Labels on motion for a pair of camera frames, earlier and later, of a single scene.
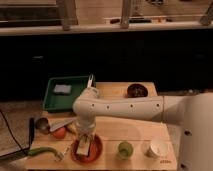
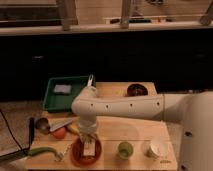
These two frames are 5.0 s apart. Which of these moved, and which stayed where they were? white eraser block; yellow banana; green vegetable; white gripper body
Moved: white eraser block
Stayed: yellow banana; white gripper body; green vegetable
